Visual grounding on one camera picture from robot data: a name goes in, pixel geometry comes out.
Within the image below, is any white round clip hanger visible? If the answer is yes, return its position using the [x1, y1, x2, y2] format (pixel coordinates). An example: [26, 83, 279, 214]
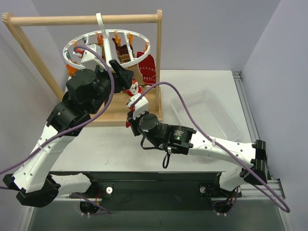
[63, 13, 151, 69]

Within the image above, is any red snowflake sock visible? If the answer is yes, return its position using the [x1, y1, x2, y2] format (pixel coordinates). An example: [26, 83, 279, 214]
[124, 79, 142, 97]

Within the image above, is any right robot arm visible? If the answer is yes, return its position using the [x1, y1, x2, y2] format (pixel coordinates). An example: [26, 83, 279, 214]
[126, 112, 268, 196]

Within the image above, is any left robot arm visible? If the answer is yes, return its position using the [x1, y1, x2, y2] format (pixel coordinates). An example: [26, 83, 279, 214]
[3, 60, 134, 207]

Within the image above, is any wooden hanger rack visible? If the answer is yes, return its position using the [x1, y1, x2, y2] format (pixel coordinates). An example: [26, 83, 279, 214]
[1, 9, 163, 127]

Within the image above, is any maroon striped beige sock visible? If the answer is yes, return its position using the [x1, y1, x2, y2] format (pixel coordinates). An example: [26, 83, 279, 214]
[111, 38, 134, 73]

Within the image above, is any red white patterned sock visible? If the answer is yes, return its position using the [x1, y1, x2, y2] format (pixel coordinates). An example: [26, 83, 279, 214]
[134, 54, 156, 87]

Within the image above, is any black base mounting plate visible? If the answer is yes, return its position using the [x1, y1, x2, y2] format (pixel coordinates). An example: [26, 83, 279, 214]
[45, 171, 241, 212]

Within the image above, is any white plastic basket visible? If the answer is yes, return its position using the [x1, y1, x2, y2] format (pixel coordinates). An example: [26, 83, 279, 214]
[182, 88, 242, 141]

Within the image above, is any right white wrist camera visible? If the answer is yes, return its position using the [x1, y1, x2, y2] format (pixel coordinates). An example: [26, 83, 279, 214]
[127, 93, 149, 118]

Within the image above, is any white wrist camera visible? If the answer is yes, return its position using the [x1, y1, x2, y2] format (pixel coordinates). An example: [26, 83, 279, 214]
[81, 44, 102, 71]
[127, 93, 149, 118]

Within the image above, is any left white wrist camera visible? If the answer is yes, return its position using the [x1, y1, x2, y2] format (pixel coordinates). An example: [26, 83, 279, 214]
[81, 44, 102, 71]

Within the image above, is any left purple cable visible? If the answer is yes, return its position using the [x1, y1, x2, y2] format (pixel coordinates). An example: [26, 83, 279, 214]
[0, 46, 115, 176]

